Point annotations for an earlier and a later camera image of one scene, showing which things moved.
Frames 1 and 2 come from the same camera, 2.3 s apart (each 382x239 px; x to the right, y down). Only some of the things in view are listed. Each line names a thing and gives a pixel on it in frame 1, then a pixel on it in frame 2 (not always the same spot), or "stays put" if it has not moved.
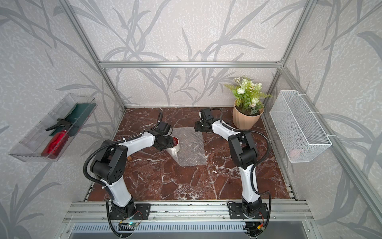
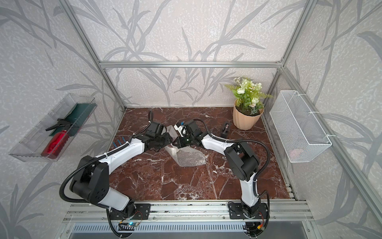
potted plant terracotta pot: x=243 y=121 stays put
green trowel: x=78 y=114 stays put
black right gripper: x=196 y=126 → x=178 y=144
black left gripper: x=170 y=144 stays put
